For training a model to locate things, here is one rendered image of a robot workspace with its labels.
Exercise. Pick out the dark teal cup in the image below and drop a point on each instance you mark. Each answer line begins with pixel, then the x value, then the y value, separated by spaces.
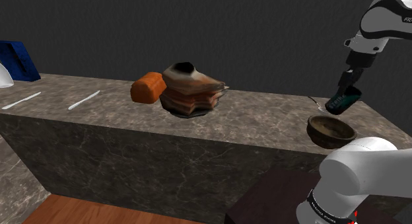
pixel 344 102

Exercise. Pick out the silver spoon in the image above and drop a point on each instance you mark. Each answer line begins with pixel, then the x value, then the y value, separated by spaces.
pixel 317 104

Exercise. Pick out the orange bread loaf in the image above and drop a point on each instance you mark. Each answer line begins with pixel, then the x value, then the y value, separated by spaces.
pixel 147 88

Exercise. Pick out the white knife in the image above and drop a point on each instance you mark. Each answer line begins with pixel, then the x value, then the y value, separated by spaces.
pixel 84 100
pixel 22 100

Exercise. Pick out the brown layered vase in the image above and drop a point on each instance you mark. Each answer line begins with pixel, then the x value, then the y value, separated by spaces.
pixel 191 91

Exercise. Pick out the blue box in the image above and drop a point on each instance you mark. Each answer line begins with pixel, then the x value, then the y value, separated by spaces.
pixel 22 62

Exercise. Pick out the white rounded object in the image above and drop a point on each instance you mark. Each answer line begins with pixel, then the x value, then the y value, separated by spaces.
pixel 4 78

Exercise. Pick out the brown bowl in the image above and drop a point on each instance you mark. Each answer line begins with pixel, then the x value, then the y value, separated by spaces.
pixel 330 133

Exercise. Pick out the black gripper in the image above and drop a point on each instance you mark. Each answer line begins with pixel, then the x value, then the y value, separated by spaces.
pixel 361 59

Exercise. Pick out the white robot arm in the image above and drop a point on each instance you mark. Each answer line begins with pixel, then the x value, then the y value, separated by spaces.
pixel 354 171

